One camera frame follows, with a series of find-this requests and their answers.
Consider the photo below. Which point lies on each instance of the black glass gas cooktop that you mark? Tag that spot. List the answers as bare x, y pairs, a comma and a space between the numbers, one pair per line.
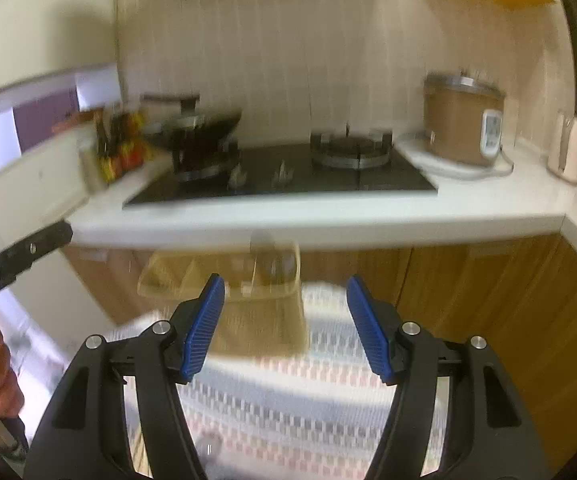
398, 176

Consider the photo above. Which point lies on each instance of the cluster of condiment bottles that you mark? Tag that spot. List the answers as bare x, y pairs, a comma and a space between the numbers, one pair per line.
121, 150

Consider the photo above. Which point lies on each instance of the beige woven mat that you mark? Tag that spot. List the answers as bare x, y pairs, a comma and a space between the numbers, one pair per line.
263, 327

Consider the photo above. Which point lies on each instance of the white board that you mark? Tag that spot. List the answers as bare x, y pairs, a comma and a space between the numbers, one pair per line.
418, 157

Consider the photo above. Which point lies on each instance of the clear plastic container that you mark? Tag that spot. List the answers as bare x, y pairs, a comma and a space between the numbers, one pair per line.
178, 275

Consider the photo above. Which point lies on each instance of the wooden base cabinet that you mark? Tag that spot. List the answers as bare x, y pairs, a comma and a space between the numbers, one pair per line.
508, 300

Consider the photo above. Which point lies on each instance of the white kettle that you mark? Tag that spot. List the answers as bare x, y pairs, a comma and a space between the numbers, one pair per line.
571, 147

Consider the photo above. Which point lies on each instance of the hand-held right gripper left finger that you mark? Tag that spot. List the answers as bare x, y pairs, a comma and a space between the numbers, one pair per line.
202, 331

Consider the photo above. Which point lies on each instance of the black wok with lid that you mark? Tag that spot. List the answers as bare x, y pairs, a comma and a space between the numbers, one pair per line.
203, 135

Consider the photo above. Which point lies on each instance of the metal gas burner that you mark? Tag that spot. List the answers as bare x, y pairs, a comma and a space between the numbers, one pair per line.
351, 147

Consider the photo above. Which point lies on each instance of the brown rice cooker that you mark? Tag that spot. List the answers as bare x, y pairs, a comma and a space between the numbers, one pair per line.
456, 120

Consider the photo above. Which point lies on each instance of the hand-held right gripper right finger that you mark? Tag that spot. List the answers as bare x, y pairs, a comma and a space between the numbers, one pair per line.
368, 331

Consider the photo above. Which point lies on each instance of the metal stove knob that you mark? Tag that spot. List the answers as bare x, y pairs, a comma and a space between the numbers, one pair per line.
282, 173
238, 176

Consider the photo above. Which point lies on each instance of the patterned floor mat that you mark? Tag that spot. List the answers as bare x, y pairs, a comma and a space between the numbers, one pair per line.
293, 400

